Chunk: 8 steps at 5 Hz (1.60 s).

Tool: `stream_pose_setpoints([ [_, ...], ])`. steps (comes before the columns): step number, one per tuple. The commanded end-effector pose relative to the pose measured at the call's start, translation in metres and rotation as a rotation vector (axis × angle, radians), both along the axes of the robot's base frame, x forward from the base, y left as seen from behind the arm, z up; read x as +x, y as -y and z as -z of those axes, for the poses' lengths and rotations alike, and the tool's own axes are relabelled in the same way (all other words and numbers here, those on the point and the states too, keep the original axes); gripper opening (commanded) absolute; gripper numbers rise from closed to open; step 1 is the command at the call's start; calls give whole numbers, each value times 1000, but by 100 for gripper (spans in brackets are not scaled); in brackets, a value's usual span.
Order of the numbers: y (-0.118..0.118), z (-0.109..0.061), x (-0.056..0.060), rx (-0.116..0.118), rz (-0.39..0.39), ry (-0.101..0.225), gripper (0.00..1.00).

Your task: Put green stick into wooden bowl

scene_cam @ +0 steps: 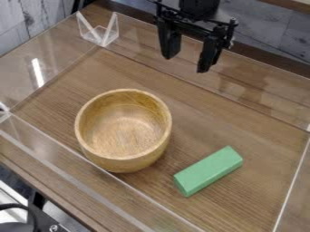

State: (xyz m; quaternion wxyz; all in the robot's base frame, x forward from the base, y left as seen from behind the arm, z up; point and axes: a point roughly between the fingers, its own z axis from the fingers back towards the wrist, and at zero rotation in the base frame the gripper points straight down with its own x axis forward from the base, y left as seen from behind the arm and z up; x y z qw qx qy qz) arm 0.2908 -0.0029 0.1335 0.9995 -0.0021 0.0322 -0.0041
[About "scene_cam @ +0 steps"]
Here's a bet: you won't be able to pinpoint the clear acrylic corner bracket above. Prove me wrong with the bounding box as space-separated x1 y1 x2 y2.
76 12 119 47

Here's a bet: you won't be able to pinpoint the wooden bowl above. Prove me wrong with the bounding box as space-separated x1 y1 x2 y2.
74 89 173 173

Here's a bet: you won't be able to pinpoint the black cable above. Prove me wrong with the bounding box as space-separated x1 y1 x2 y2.
0 202 38 232

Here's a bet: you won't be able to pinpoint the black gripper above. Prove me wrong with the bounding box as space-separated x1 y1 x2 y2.
149 0 238 73

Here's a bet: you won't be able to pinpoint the clear acrylic tray walls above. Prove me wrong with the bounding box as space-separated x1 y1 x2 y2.
0 11 310 232

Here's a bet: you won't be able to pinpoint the black table leg bracket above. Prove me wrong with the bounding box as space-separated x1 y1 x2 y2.
28 191 84 232

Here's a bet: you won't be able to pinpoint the green rectangular block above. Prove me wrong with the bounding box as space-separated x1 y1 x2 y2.
174 146 243 197

